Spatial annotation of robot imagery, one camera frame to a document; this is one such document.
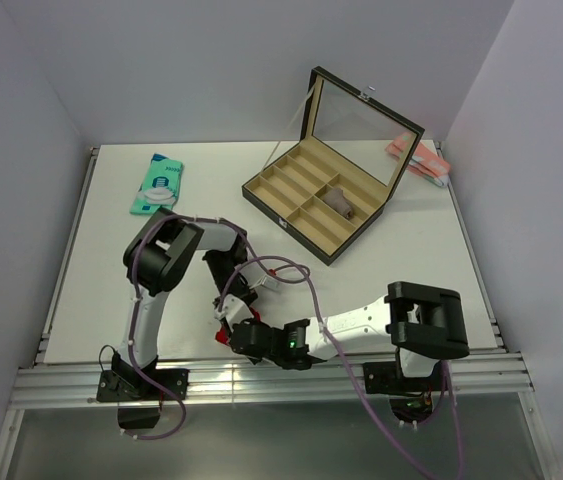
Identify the red sock with white print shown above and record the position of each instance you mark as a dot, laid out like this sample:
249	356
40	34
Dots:
222	336

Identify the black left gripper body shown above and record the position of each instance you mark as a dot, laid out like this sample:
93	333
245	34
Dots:
221	266

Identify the black compartment display box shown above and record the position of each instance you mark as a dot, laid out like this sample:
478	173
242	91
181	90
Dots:
342	140

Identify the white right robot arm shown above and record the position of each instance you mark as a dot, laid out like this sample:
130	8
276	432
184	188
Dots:
424	323

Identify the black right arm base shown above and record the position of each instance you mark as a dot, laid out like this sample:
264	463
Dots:
413	401

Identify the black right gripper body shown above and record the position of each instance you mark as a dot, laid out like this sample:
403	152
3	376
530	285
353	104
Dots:
277	358

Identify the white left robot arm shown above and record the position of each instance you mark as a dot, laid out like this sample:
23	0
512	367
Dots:
157	260

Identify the pink patterned sock pair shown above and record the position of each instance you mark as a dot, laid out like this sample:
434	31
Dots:
423	162

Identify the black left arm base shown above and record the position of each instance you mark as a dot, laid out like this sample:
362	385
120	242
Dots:
139	408

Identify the aluminium front rail frame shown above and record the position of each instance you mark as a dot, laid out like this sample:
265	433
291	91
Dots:
488	372

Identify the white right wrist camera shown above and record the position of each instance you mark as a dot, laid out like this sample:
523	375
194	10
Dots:
233	310

